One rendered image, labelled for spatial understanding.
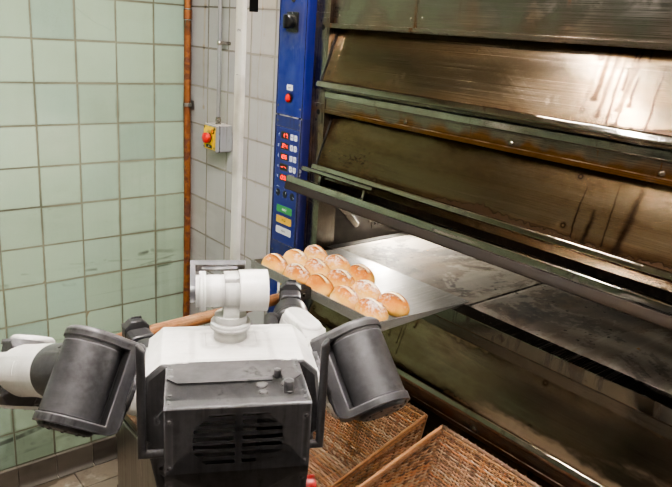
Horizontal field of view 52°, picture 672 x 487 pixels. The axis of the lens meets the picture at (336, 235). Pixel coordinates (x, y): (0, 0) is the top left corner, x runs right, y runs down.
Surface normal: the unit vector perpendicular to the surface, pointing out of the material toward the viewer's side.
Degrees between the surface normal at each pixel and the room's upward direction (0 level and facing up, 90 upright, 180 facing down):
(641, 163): 90
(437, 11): 90
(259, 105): 90
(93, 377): 63
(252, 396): 0
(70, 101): 90
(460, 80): 70
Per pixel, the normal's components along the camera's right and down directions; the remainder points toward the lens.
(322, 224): 0.63, 0.26
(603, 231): -0.70, -0.20
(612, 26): -0.77, 0.13
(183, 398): 0.07, -0.96
